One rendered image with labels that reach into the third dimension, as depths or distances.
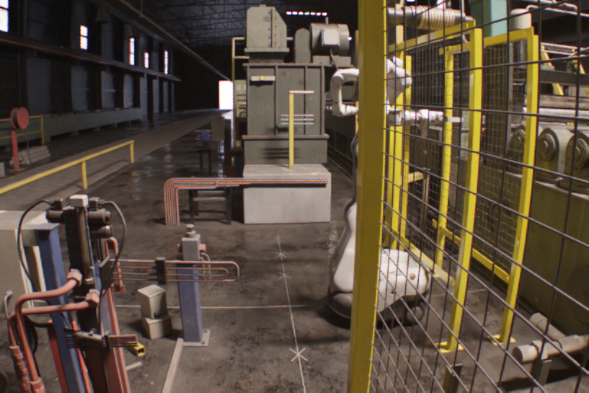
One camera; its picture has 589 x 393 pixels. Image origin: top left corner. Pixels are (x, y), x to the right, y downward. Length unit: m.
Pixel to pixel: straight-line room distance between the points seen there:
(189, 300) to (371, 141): 1.84
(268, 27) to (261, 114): 1.15
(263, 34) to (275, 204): 2.20
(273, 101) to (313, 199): 1.41
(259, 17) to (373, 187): 4.89
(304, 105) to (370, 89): 4.69
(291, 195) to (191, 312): 2.65
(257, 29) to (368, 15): 4.78
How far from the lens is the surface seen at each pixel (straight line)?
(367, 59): 0.90
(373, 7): 0.92
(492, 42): 2.83
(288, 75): 5.57
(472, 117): 2.26
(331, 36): 5.67
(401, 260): 3.07
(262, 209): 4.93
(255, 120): 5.55
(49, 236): 1.79
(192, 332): 2.64
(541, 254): 3.22
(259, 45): 5.64
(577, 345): 2.52
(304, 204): 4.95
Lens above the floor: 1.42
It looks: 10 degrees down
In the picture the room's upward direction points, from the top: straight up
